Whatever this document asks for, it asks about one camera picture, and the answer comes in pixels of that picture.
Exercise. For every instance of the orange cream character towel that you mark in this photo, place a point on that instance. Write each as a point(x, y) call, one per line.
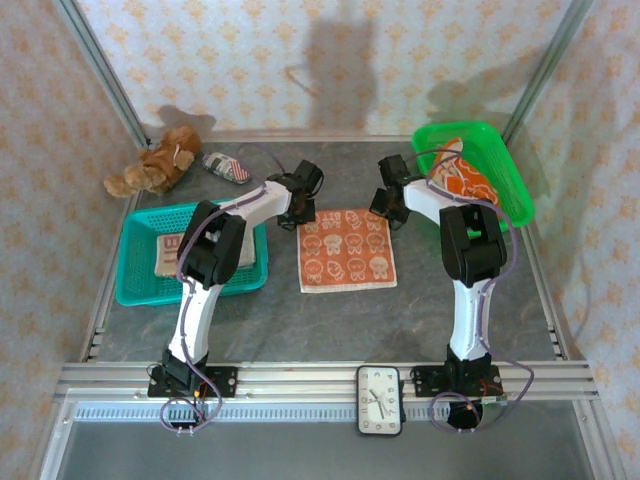
point(350, 255)

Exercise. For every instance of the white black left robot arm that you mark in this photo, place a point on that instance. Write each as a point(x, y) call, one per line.
point(195, 320)

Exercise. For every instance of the small circuit board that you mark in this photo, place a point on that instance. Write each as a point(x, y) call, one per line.
point(495, 400)

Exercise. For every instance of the aluminium frame post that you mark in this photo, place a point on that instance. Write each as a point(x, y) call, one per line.
point(547, 65)
point(100, 65)

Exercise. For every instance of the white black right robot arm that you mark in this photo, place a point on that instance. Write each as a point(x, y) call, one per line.
point(470, 320)

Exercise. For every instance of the brown teddy bear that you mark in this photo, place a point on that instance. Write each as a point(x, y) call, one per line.
point(165, 160)

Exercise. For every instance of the beige towel with letters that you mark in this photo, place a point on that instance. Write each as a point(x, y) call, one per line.
point(167, 255)

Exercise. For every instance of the green plastic basket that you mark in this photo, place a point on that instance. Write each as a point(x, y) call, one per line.
point(515, 170)

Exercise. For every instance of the white analog clock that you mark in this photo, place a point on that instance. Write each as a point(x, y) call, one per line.
point(380, 400)

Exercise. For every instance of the orange lion towel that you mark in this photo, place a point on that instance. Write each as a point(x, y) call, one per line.
point(470, 180)

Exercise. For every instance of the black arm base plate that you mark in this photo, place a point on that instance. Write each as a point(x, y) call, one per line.
point(425, 382)
point(222, 382)

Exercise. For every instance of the teal plastic basket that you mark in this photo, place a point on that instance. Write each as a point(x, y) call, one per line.
point(145, 290)

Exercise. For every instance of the aluminium frame beam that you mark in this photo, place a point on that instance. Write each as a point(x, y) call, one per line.
point(55, 450)
point(600, 450)

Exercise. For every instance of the wide aluminium frame rail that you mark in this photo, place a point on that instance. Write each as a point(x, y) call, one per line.
point(300, 380)

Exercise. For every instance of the striped toy car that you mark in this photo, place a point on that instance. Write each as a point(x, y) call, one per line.
point(225, 167)

